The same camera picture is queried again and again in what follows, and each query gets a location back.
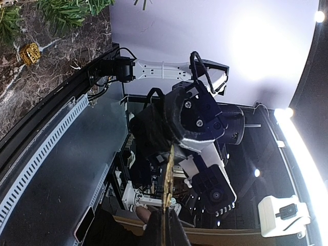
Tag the white slotted cable duct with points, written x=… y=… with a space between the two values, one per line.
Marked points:
x=61 y=179

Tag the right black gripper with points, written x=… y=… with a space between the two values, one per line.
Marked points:
x=184 y=125

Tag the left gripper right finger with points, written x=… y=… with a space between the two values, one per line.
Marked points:
x=176 y=233

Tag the white mounted external camera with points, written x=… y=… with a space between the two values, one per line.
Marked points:
x=283 y=216

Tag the gold gift box ornament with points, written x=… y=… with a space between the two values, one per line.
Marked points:
x=30 y=54

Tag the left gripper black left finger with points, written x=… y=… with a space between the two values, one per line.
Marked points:
x=154 y=233

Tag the small green christmas tree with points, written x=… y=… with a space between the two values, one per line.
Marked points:
x=59 y=15

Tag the black front rail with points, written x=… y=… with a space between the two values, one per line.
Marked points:
x=75 y=86

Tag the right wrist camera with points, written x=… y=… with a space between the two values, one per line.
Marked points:
x=214 y=190

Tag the gold star tree topper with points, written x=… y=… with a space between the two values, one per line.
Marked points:
x=169 y=181

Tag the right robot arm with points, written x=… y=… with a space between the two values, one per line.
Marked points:
x=213 y=75

